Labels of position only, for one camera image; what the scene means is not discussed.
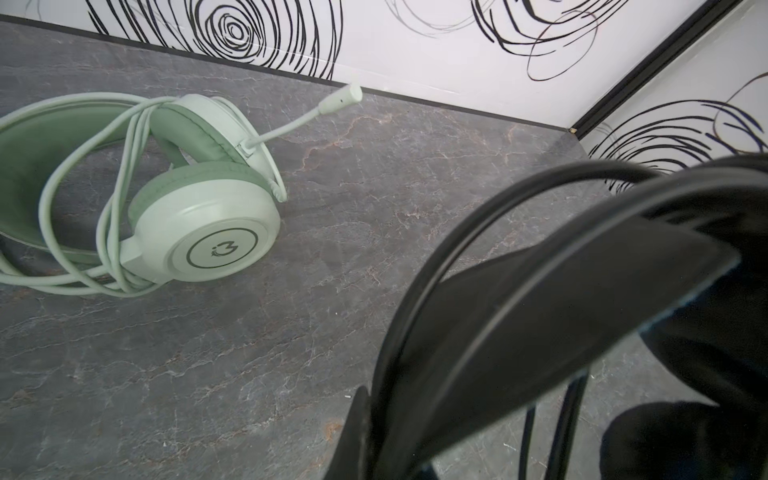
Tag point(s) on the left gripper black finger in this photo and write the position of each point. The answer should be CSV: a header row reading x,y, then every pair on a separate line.
x,y
352,457

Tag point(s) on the black headphones with cable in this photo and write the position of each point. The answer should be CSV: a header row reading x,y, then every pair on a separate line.
x,y
678,259

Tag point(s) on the mint green headphones with cable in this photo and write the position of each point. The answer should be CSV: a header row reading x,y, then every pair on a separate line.
x,y
195,199

